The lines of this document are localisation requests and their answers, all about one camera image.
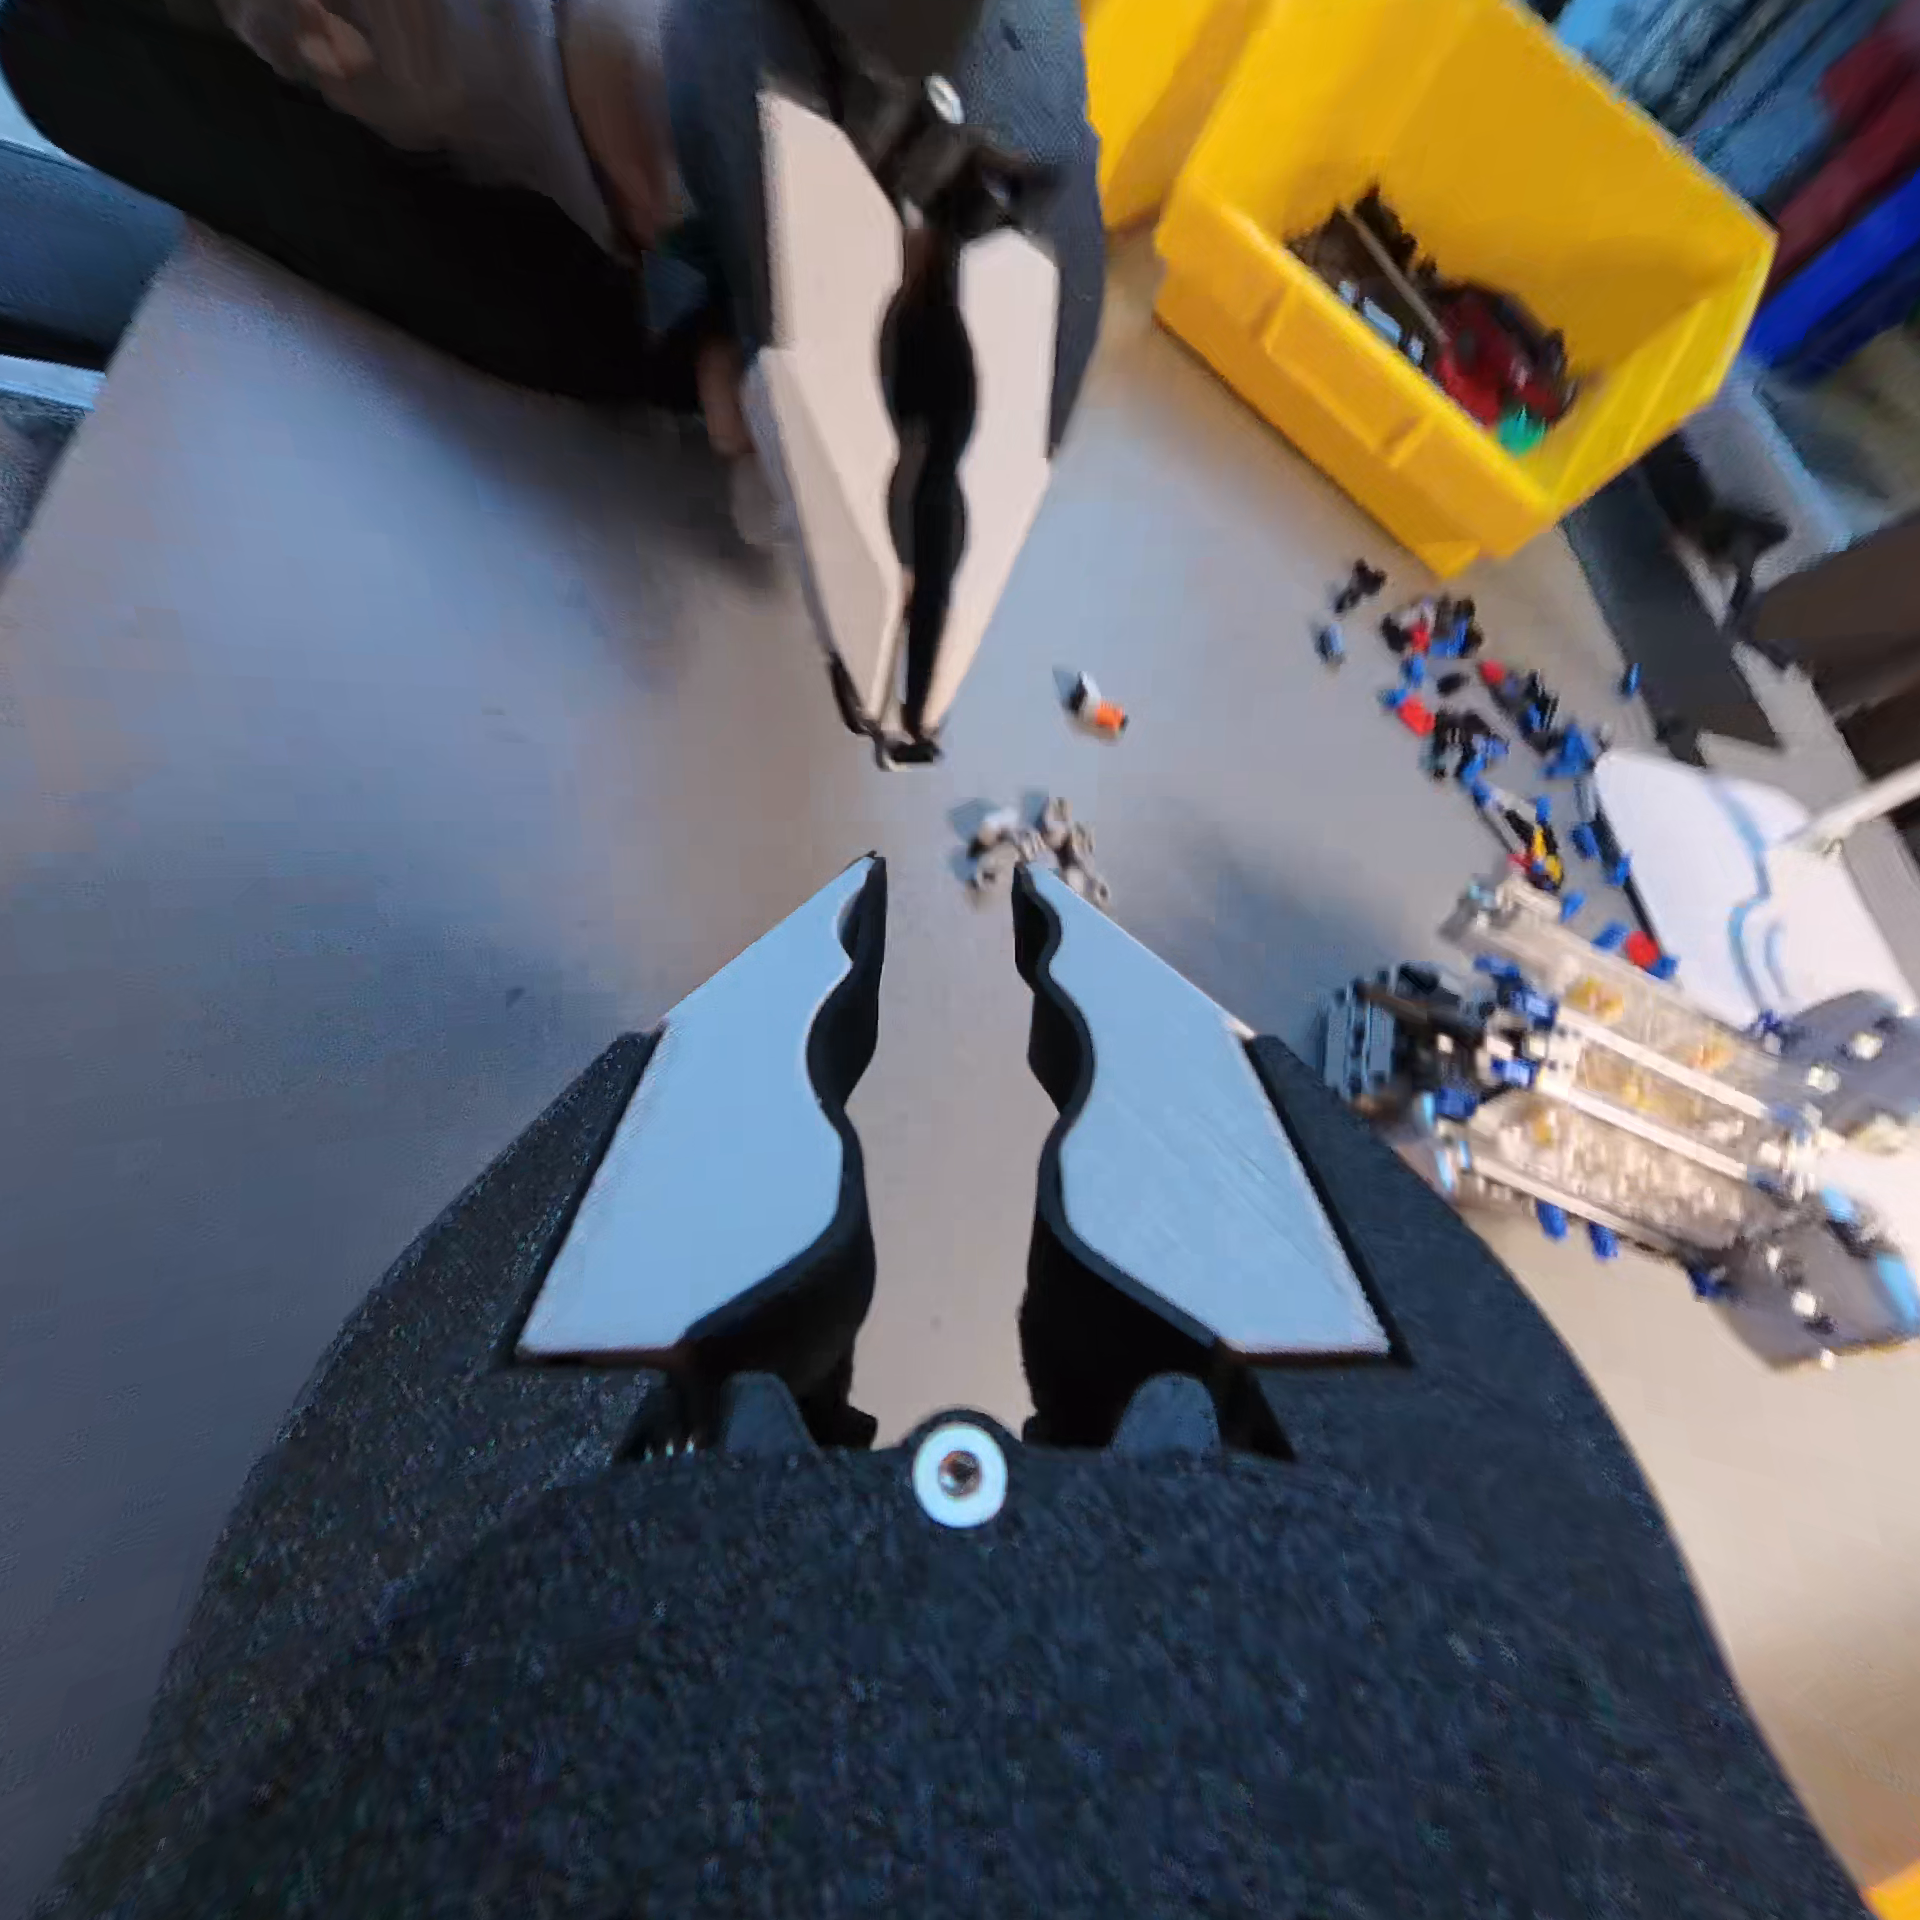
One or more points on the assembled grey orange connector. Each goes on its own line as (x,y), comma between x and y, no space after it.
(1094,710)

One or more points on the pile of dark brick parts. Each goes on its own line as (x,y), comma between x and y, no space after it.
(1476,355)

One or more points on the scatter of small mixed parts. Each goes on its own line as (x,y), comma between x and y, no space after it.
(1446,736)

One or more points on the grey desk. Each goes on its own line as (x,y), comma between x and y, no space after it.
(376,748)

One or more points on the pile of grey connectors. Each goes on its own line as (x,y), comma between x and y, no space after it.
(994,846)

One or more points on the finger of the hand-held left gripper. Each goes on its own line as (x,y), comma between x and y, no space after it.
(818,378)
(1008,418)

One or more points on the blue plastic bin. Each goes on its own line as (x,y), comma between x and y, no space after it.
(1846,270)

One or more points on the person's left hand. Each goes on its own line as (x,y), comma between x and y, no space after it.
(725,402)

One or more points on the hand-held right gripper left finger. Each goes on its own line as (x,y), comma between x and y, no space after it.
(719,1186)

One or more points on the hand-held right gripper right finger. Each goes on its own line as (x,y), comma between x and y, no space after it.
(1187,1186)

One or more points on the brick engine model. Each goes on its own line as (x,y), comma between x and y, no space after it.
(1621,1095)

